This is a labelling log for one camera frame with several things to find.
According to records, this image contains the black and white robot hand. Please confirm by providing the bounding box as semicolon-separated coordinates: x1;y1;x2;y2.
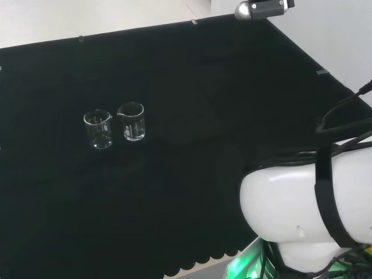
234;0;295;22

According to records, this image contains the clear glass beaker with print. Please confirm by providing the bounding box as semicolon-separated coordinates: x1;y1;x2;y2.
83;109;113;150
116;101;145;142

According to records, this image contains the black bench cloth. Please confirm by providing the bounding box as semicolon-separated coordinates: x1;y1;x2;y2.
0;13;372;279

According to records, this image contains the black cable with plug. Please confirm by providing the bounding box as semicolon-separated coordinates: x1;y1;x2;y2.
315;78;372;135

